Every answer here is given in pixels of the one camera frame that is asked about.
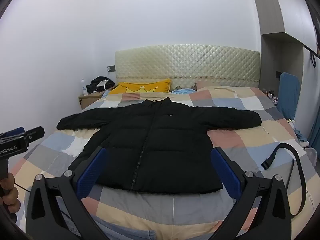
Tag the wooden nightstand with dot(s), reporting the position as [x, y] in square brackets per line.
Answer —
[88, 100]

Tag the grey wall cabinet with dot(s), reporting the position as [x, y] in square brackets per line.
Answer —
[282, 7]

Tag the yellow pillow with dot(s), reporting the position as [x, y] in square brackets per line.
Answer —
[140, 87]

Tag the white flat device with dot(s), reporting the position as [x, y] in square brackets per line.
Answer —
[103, 83]

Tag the person's left hand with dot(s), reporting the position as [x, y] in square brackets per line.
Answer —
[11, 197]

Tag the dark wall switch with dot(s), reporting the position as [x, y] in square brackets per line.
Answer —
[278, 74]

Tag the black bag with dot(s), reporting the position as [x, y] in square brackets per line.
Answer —
[98, 83]

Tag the group of small bottles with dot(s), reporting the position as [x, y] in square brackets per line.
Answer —
[271, 95]

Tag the pink pillow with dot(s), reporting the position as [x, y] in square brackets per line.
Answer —
[203, 85]

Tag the light blue cloth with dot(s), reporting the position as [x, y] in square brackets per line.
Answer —
[182, 91]

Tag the blue towel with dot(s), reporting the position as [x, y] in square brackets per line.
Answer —
[288, 97]

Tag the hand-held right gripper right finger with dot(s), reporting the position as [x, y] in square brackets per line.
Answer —
[228, 173]

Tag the checkered patchwork blanket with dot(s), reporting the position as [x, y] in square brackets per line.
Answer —
[250, 140]

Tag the grey wall socket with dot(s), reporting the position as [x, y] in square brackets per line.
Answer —
[111, 68]

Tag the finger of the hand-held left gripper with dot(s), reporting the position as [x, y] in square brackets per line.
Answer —
[17, 130]
[35, 133]

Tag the black puffer jacket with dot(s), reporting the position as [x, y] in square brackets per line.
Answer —
[155, 142]

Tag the white plastic bottle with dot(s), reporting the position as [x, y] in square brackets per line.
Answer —
[84, 87]

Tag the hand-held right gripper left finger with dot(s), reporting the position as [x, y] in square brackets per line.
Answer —
[87, 173]

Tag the cream quilted headboard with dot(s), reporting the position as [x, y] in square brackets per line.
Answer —
[190, 65]

